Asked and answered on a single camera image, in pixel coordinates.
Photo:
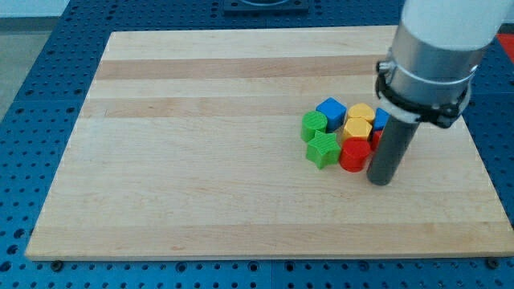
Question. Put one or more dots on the red cylinder block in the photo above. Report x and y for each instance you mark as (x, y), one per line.
(354, 154)

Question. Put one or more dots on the green cylinder block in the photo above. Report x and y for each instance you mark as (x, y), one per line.
(312, 122)

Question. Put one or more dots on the blue block behind rod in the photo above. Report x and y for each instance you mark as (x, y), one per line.
(381, 118)

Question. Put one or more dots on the red block behind rod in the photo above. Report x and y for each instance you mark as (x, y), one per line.
(375, 139)

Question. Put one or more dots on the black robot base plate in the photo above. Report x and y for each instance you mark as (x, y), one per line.
(264, 6)

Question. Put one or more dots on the blue cube block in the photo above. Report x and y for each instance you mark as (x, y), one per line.
(334, 111)

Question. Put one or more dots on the light wooden board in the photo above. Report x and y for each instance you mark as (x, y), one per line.
(188, 147)

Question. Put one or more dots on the yellow hexagon block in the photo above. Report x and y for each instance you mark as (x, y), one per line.
(357, 128)

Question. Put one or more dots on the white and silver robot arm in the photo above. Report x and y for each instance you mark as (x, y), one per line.
(437, 47)

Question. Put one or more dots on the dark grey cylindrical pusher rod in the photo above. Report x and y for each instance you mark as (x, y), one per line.
(395, 140)

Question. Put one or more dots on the green star block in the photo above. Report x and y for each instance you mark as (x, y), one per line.
(323, 149)

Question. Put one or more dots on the yellow heart block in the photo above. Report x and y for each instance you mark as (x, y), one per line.
(362, 111)

